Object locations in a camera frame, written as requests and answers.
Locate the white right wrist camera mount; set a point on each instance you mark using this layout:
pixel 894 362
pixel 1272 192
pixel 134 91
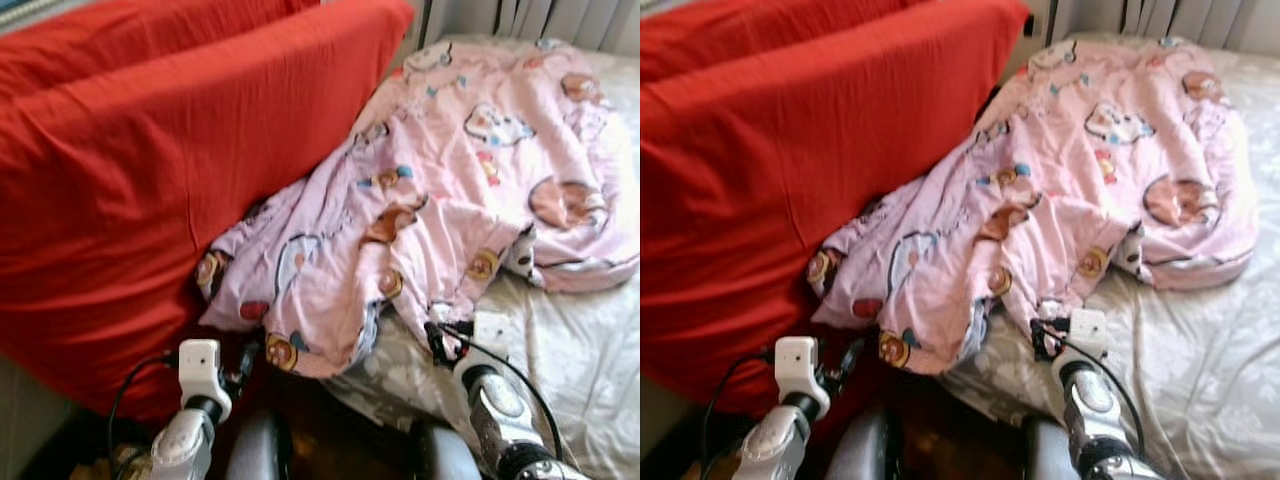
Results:
pixel 1088 330
pixel 490 332

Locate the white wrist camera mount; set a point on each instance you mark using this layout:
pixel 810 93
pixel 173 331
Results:
pixel 1088 330
pixel 200 370
pixel 798 368
pixel 490 332

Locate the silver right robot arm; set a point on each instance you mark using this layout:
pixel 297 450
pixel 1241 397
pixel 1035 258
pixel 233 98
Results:
pixel 510 410
pixel 1100 405

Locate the grey floral bed sheet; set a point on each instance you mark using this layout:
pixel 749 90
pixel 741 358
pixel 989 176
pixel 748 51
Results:
pixel 580 370
pixel 1200 370

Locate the grey right robot leg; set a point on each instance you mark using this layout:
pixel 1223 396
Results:
pixel 1045 455
pixel 440 455

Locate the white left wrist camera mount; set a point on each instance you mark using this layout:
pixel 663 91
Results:
pixel 798 368
pixel 200 370

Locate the grey pleated curtain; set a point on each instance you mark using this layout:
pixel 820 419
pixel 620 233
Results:
pixel 1160 18
pixel 540 20

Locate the pink cartoon print blanket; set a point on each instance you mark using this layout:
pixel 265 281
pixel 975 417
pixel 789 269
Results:
pixel 1060 180
pixel 440 180

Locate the red fabric cushion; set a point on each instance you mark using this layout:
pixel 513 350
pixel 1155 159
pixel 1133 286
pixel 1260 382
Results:
pixel 780 210
pixel 150 220
pixel 740 35
pixel 120 45

